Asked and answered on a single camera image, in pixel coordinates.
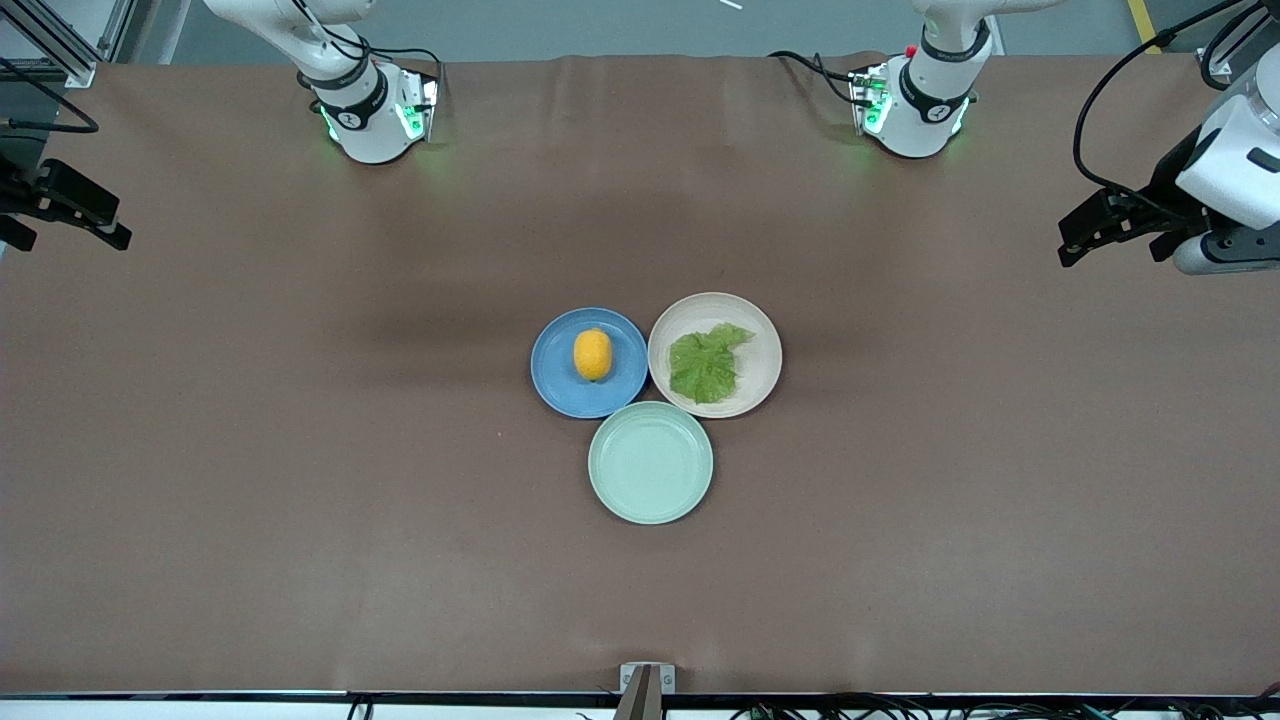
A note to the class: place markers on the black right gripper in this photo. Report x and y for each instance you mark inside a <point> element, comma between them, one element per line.
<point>22,195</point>

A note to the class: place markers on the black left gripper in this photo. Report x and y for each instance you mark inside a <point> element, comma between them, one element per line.
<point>1166,182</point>

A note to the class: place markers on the yellow lemon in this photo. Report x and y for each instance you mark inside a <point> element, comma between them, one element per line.
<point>593,354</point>

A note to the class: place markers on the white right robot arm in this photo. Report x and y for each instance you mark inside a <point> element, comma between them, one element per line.
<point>365,120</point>

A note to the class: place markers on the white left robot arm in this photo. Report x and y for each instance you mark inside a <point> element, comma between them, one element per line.
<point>925,110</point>

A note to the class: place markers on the green lettuce leaf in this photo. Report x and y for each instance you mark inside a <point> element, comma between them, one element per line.
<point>705,370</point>

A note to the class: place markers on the yellow floor tape strip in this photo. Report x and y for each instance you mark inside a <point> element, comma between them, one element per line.
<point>1145,25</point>

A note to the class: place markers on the large table cover sheet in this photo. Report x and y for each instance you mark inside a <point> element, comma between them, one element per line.
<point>300,450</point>

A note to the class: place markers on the beige plate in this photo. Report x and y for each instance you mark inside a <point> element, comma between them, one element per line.
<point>765,365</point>

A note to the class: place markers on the blue plate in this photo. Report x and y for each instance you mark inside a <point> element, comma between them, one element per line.
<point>560,385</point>

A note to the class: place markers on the pale green plate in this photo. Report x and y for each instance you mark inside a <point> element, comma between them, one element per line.
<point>650,465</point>

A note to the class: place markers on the aluminium frame profile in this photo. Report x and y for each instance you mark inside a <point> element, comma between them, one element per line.
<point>70,45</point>

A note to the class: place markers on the grey metal camera mount bracket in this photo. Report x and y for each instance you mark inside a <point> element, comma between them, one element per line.
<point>646,685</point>

